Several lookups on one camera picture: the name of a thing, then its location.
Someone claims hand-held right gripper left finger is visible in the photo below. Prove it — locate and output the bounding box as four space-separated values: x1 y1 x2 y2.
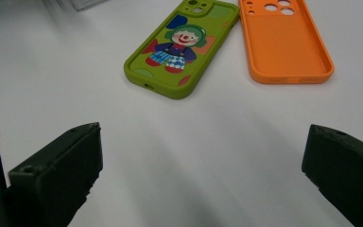
6 122 104 227

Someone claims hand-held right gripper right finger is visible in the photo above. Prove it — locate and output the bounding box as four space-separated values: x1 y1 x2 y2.
301 124 363 227

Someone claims green clown phone case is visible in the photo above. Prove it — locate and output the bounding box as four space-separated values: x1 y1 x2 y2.
123 0 241 100

